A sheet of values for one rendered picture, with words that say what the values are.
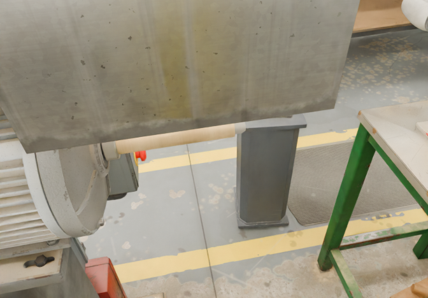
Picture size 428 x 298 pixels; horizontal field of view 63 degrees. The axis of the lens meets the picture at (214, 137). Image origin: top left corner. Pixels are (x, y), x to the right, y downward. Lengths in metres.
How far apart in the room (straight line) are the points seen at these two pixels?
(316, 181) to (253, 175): 0.65
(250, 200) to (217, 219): 0.28
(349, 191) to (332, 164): 0.97
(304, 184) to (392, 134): 1.11
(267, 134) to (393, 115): 0.51
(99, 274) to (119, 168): 0.42
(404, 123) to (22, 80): 1.05
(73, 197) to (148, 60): 0.23
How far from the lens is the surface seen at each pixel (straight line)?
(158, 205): 2.06
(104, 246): 1.98
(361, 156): 1.24
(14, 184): 0.48
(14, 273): 0.63
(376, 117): 1.17
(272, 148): 1.52
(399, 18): 3.29
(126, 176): 0.87
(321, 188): 2.16
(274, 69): 0.32
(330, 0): 0.31
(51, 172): 0.44
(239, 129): 0.54
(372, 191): 2.23
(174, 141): 0.53
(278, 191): 1.75
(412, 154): 1.08
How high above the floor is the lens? 1.60
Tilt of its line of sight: 41 degrees down
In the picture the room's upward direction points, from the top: 3 degrees counter-clockwise
